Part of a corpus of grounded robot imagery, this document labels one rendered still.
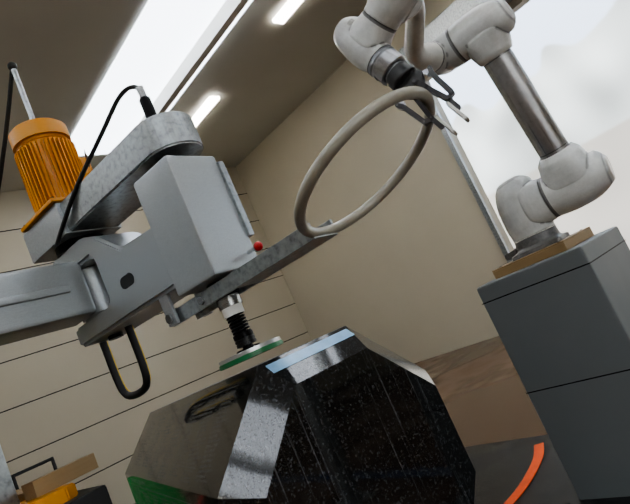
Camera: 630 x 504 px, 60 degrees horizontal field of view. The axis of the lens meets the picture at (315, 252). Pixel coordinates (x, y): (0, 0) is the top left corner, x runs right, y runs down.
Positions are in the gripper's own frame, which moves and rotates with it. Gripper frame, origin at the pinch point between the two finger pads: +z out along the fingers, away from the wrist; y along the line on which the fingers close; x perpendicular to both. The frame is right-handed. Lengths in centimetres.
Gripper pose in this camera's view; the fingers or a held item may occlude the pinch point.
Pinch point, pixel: (452, 118)
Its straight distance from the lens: 143.2
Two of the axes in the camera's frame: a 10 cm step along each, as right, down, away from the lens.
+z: 6.5, 6.8, -3.4
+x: -4.2, -0.6, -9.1
